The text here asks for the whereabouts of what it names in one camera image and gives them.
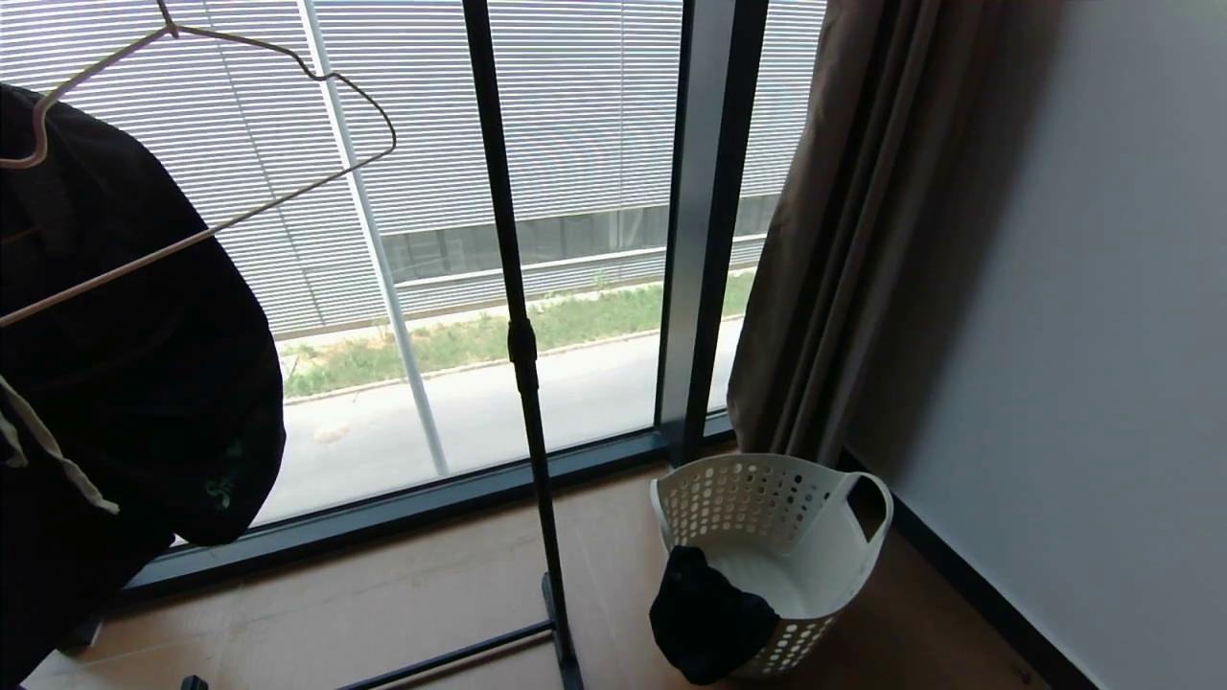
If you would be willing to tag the white laundry basket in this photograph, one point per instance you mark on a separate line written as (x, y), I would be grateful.
(815, 575)

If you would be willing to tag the black clothes rack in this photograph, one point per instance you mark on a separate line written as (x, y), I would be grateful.
(522, 355)

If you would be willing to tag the brown curtain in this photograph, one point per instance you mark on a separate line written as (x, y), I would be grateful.
(844, 240)

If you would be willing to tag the black garment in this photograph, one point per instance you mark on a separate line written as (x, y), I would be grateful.
(709, 613)

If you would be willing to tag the pink clothes hanger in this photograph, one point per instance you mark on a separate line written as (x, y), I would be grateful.
(288, 195)

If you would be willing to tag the window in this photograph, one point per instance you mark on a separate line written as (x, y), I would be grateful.
(709, 192)

